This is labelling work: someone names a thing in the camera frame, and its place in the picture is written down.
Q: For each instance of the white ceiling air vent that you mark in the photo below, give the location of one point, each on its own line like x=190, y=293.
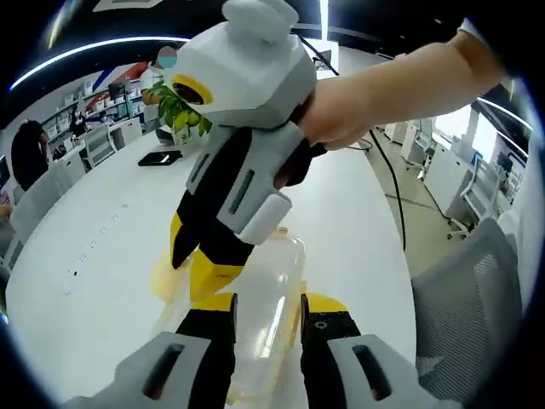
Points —
x=127, y=4

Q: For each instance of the white office chair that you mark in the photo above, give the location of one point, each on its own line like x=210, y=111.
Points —
x=99, y=147
x=40, y=200

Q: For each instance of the person's right hand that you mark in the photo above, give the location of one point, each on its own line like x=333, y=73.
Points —
x=340, y=111

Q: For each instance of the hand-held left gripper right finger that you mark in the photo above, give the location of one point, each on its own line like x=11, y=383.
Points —
x=328, y=341

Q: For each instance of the long ceiling light strip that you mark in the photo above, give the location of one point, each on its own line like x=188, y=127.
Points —
x=85, y=51

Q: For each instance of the grey mesh office chair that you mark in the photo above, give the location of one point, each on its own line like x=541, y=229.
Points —
x=468, y=307

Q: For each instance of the clear plastic box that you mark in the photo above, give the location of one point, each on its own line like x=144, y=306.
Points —
x=264, y=307

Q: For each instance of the black flat device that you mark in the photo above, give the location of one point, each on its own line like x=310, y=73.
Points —
x=159, y=158

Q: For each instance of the white office cabinet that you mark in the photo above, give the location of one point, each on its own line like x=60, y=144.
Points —
x=447, y=179

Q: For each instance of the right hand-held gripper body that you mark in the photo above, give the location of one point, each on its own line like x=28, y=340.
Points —
x=242, y=72

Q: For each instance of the potted green plant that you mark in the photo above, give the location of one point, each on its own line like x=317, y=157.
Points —
x=179, y=113

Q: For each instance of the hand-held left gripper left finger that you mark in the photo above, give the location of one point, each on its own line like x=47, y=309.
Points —
x=200, y=341

